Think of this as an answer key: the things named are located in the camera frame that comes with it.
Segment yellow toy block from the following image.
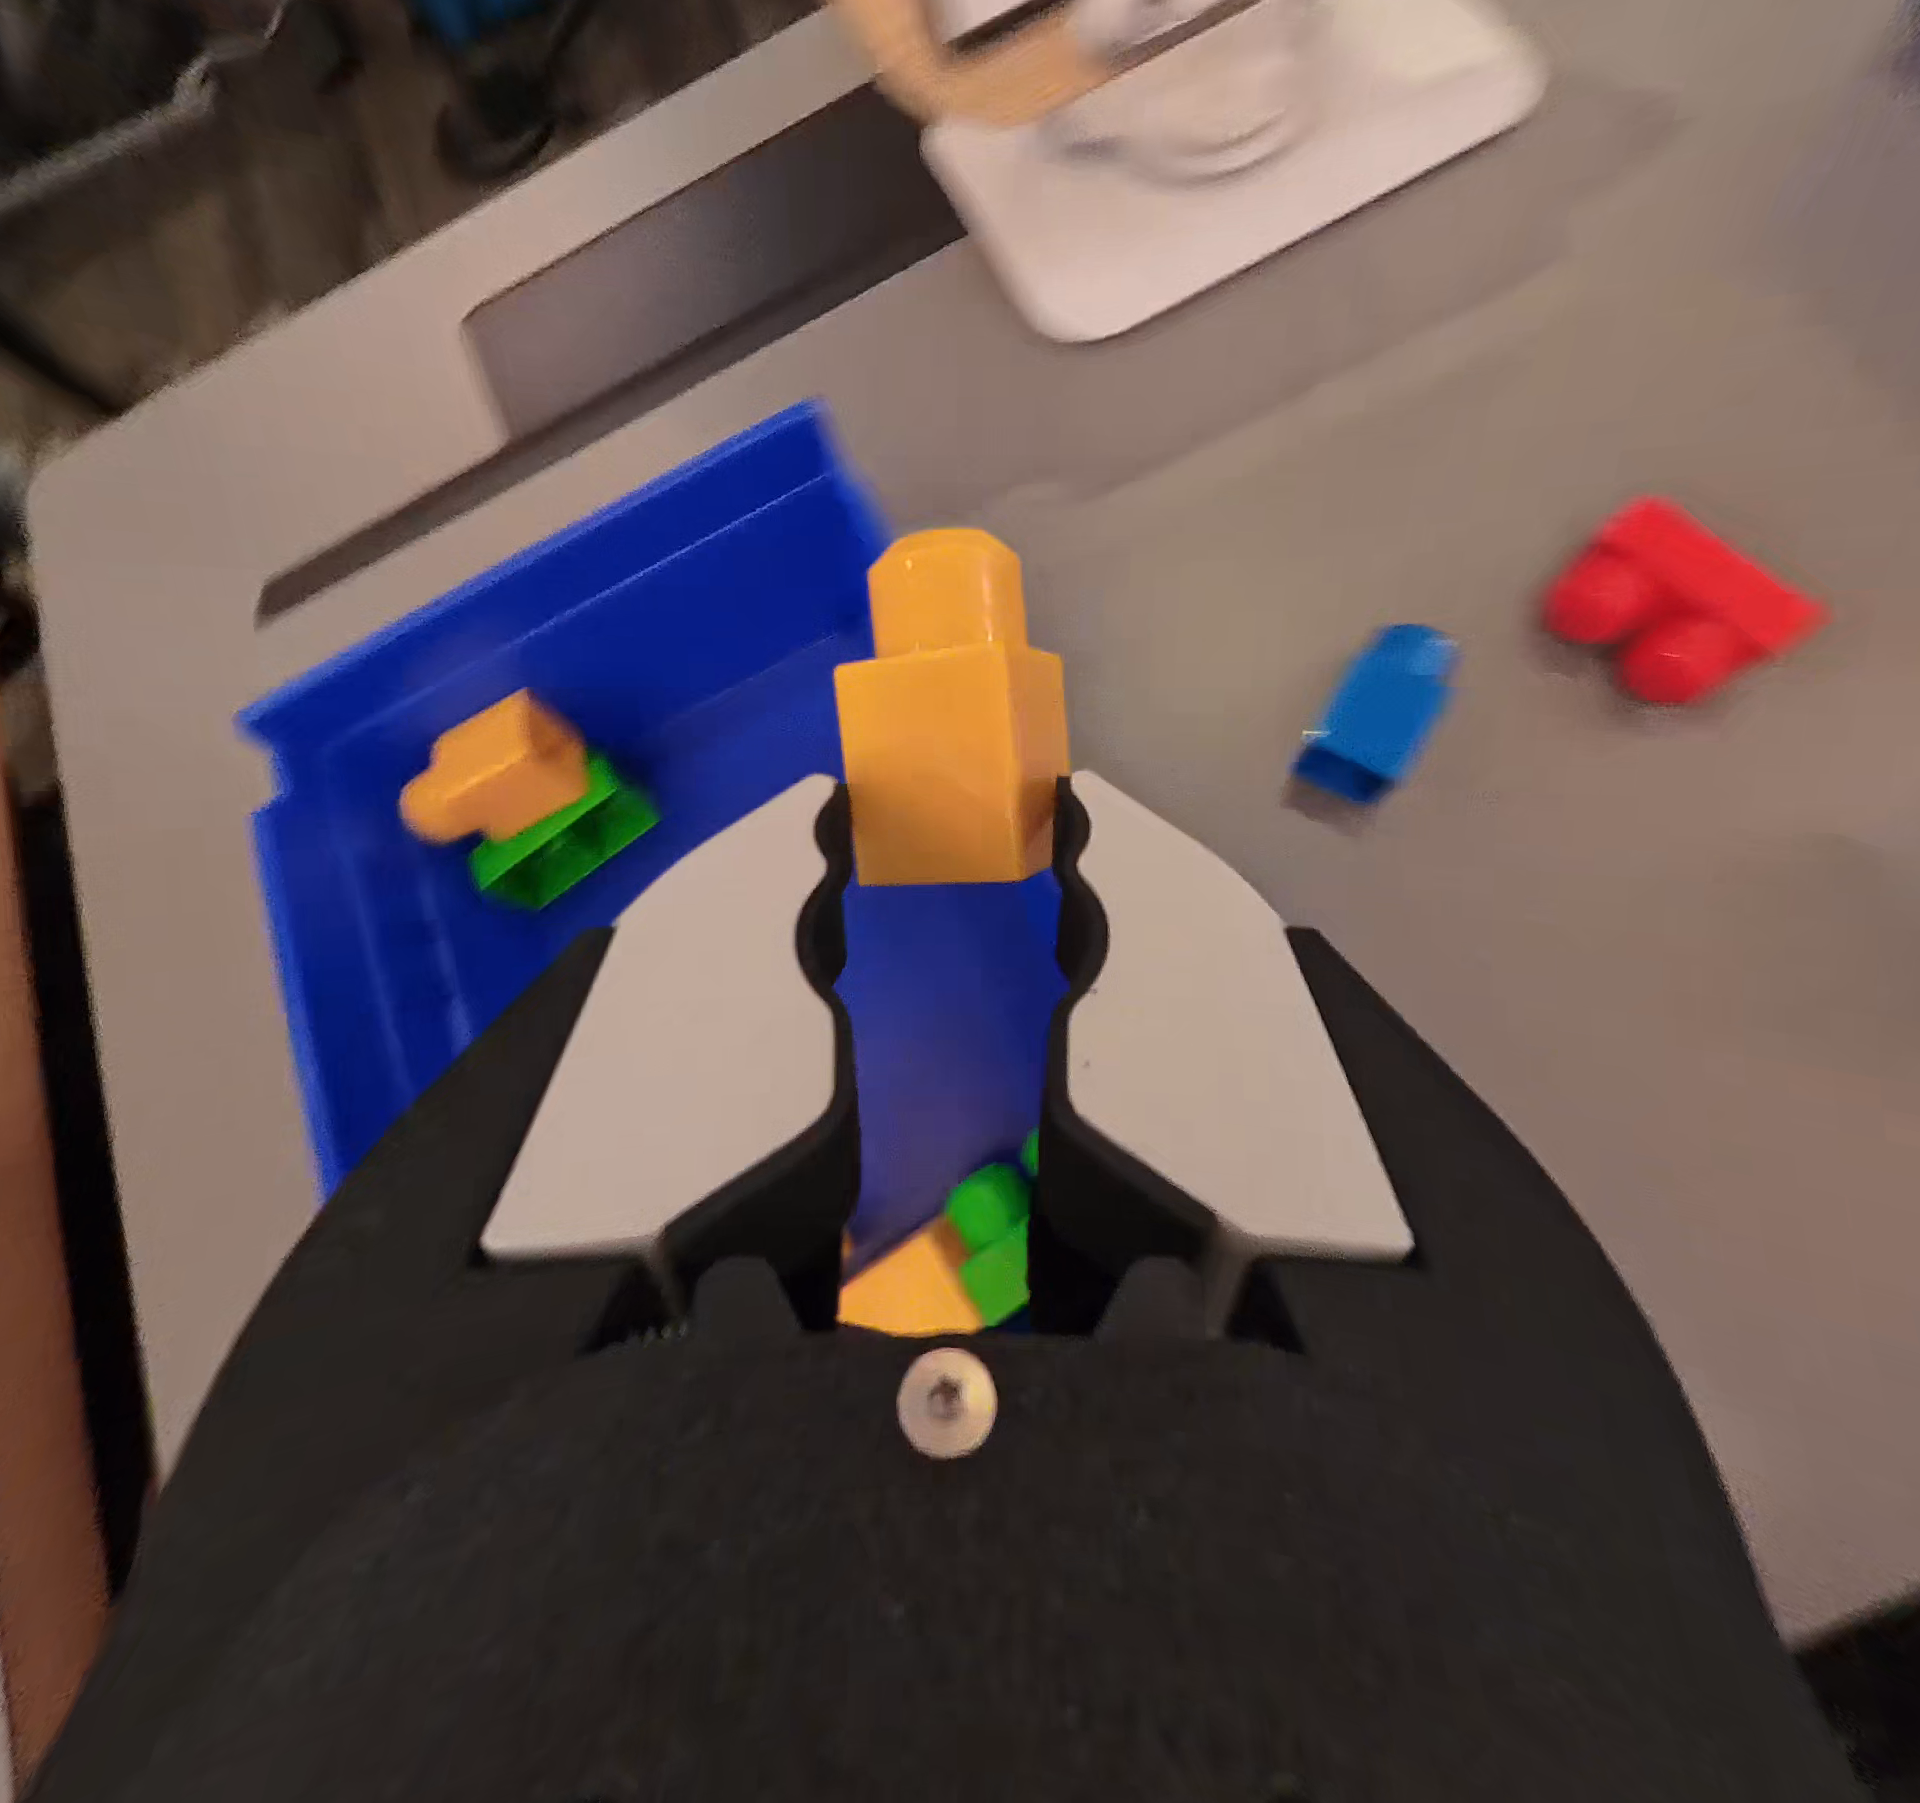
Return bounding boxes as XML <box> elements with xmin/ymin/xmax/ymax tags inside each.
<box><xmin>396</xmin><ymin>689</ymin><xmax>590</xmax><ymax>845</ymax></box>
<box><xmin>840</xmin><ymin>1217</ymin><xmax>985</xmax><ymax>1338</ymax></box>
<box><xmin>831</xmin><ymin>527</ymin><xmax>1070</xmax><ymax>886</ymax></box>

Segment blue toy block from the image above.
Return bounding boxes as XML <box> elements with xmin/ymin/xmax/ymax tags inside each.
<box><xmin>1290</xmin><ymin>621</ymin><xmax>1461</xmax><ymax>804</ymax></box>

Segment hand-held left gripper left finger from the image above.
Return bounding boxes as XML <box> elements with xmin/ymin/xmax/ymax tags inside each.
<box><xmin>477</xmin><ymin>772</ymin><xmax>869</xmax><ymax>1338</ymax></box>

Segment red toy block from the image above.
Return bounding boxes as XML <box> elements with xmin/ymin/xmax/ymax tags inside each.
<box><xmin>1542</xmin><ymin>494</ymin><xmax>1829</xmax><ymax>706</ymax></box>

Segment green toy block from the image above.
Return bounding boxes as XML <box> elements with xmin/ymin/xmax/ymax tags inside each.
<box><xmin>946</xmin><ymin>1127</ymin><xmax>1040</xmax><ymax>1320</ymax></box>
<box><xmin>467</xmin><ymin>754</ymin><xmax>663</xmax><ymax>912</ymax></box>

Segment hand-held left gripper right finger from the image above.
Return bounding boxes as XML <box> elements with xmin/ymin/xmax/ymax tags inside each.
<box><xmin>1032</xmin><ymin>770</ymin><xmax>1414</xmax><ymax>1338</ymax></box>

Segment blue plastic storage bin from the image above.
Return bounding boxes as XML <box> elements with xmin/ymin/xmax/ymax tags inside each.
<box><xmin>235</xmin><ymin>397</ymin><xmax>1070</xmax><ymax>1338</ymax></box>

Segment grey desk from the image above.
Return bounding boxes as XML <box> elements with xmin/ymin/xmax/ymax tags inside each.
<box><xmin>23</xmin><ymin>0</ymin><xmax>1920</xmax><ymax>1647</ymax></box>

